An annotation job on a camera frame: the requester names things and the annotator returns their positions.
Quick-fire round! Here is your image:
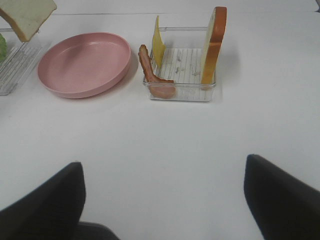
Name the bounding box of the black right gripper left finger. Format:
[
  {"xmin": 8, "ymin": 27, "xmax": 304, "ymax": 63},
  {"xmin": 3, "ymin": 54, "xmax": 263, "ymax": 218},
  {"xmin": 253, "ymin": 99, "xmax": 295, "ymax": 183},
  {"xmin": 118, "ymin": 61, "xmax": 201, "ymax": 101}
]
[{"xmin": 0, "ymin": 162, "xmax": 86, "ymax": 240}]

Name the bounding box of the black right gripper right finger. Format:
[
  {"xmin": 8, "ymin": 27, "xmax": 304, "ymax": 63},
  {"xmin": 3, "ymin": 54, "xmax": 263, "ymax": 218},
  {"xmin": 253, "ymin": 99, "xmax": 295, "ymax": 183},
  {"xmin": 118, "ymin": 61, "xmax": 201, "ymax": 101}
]
[{"xmin": 243, "ymin": 154, "xmax": 320, "ymax": 240}]

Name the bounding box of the bacon strip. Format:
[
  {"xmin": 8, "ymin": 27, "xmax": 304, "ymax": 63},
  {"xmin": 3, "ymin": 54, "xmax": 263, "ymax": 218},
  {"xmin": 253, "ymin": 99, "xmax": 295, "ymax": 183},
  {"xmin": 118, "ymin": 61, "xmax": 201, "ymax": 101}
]
[{"xmin": 138, "ymin": 44, "xmax": 176, "ymax": 99}]

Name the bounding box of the green lettuce leaf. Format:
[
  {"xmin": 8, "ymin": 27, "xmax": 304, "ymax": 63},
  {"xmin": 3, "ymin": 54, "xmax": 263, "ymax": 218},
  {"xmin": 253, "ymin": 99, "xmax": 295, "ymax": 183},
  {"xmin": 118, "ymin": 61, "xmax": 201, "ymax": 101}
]
[{"xmin": 0, "ymin": 34, "xmax": 8, "ymax": 62}]

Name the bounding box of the bread slice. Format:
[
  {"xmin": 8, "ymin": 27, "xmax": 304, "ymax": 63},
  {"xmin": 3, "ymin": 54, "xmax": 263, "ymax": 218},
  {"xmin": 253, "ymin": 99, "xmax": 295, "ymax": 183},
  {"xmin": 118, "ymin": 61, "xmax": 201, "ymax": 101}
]
[
  {"xmin": 200, "ymin": 6, "xmax": 227, "ymax": 85},
  {"xmin": 0, "ymin": 0, "xmax": 57, "ymax": 42}
]

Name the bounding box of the yellow cheese slice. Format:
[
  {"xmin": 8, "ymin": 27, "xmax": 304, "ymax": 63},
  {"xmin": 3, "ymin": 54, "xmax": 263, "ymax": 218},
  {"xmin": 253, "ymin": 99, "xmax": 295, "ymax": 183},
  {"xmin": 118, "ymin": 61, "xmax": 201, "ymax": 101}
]
[{"xmin": 152, "ymin": 16, "xmax": 166, "ymax": 68}]

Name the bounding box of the pink round plate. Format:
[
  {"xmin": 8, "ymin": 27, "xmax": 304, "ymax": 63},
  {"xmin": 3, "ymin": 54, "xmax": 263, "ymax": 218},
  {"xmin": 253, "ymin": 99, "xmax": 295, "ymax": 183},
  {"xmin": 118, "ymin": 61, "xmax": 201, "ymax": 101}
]
[{"xmin": 37, "ymin": 32, "xmax": 132, "ymax": 99}]

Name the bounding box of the clear plastic left tray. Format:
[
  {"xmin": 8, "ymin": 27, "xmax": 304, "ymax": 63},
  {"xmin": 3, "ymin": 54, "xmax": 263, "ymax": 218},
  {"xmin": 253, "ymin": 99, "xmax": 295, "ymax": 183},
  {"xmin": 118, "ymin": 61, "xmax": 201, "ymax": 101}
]
[{"xmin": 0, "ymin": 28, "xmax": 45, "ymax": 96}]

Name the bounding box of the clear plastic tray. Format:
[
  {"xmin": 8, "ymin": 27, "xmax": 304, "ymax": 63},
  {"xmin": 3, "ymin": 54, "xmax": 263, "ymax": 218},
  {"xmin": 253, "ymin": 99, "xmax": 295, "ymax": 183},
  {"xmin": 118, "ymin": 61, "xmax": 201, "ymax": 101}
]
[
  {"xmin": 143, "ymin": 27, "xmax": 216, "ymax": 102},
  {"xmin": 0, "ymin": 28, "xmax": 45, "ymax": 96}
]

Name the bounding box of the clear plastic right tray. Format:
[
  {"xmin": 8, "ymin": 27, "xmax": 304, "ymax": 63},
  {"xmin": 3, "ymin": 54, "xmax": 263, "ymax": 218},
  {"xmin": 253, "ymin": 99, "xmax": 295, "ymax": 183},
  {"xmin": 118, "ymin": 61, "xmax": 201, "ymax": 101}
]
[{"xmin": 143, "ymin": 27, "xmax": 216, "ymax": 102}]

